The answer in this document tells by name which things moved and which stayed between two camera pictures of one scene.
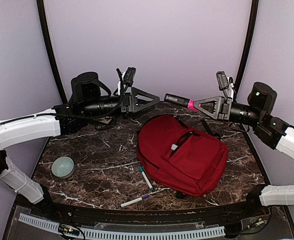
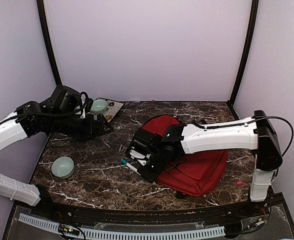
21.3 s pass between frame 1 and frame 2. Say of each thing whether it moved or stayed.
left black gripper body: moved
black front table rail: stayed
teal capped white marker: moved
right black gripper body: moved
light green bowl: stayed
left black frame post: stayed
